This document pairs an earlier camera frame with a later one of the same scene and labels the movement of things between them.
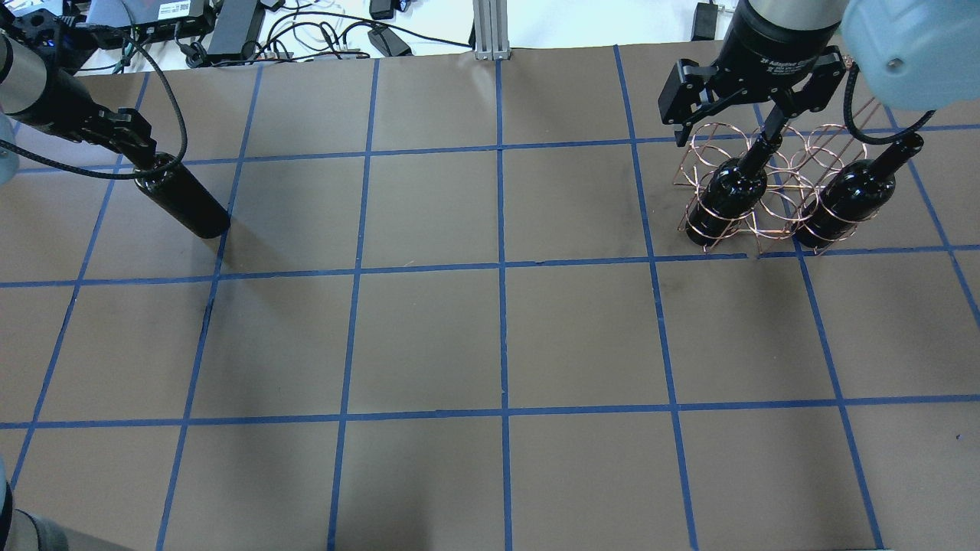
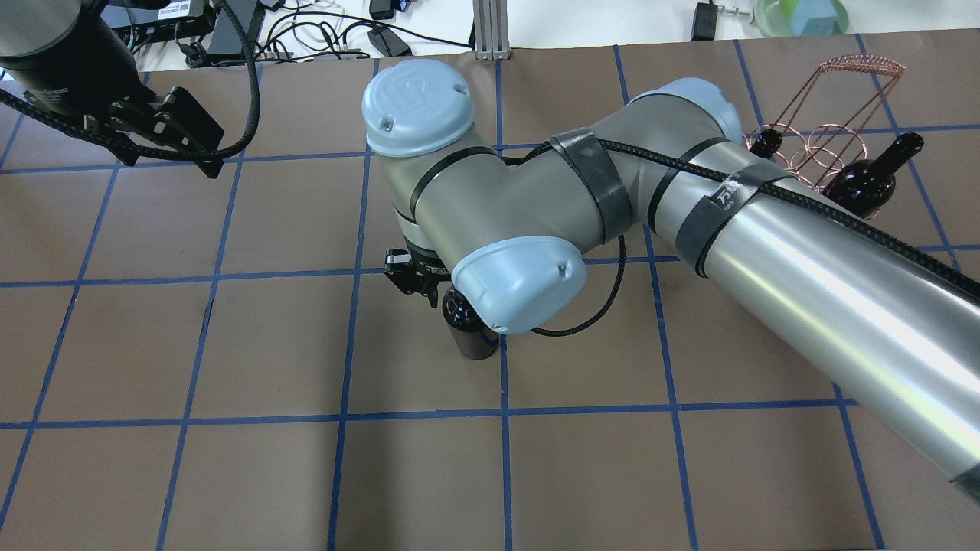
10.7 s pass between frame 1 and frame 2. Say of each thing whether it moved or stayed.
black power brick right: stayed
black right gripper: moved
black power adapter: stayed
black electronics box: stayed
